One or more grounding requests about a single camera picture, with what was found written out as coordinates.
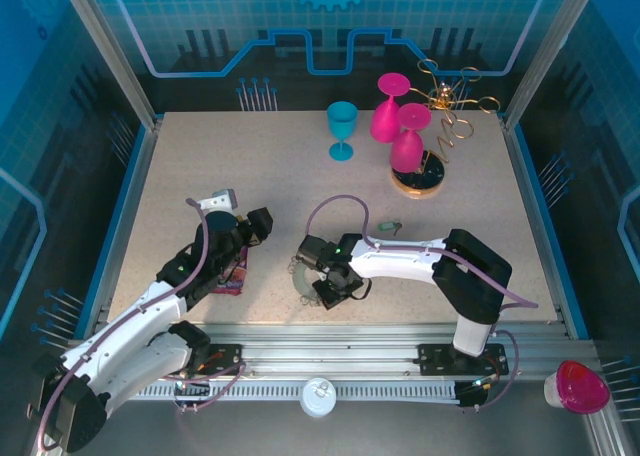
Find metal disc with key rings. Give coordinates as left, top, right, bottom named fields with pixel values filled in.
left=286, top=254, right=332, bottom=308

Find aluminium table side rail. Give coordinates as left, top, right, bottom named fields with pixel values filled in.
left=499, top=114, right=574, bottom=327
left=94, top=114, right=165, bottom=327

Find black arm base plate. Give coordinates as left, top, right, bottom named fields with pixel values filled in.
left=199, top=342, right=247, bottom=378
left=417, top=342, right=510, bottom=378

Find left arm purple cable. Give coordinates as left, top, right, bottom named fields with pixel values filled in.
left=37, top=197, right=247, bottom=452

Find aluminium frame post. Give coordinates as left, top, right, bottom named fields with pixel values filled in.
left=54, top=0, right=165, bottom=130
left=499, top=0, right=604, bottom=128

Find blue plastic goblet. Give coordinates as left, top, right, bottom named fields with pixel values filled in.
left=326, top=100, right=360, bottom=164

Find gold wire glass stand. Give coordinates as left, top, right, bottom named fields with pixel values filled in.
left=390, top=58, right=501, bottom=198

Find slotted cable duct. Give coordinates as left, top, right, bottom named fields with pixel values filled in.
left=127, top=381, right=461, bottom=403

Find pink plastic goblet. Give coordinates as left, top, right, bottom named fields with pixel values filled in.
left=389, top=102, right=433, bottom=175
left=369, top=72, right=411, bottom=144

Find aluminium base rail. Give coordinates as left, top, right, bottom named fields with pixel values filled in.
left=67, top=320, right=601, bottom=383

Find white tin can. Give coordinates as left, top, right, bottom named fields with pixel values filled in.
left=298, top=377, right=337, bottom=419

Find purple candy wrapper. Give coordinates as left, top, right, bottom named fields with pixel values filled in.
left=209, top=248, right=250, bottom=298

